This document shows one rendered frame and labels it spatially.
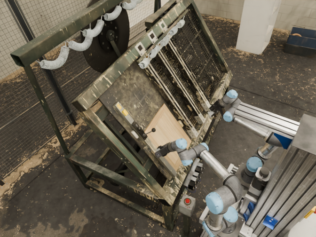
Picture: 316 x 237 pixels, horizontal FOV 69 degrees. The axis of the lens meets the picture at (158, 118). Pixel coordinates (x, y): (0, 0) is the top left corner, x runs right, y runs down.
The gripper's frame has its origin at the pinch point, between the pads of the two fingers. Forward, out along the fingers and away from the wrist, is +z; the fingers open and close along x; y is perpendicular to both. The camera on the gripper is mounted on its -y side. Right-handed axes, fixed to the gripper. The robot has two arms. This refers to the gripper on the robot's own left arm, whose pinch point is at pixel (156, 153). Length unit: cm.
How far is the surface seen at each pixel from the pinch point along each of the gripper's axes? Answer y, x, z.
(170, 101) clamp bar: 53, 36, 18
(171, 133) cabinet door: 43, 6, 28
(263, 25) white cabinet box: 403, 107, 60
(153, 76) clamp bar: 41, 64, 9
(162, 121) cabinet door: 36.5, 22.0, 23.0
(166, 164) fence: 19.3, -17.2, 27.2
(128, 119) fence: -3.2, 36.1, 10.4
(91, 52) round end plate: 7, 114, 35
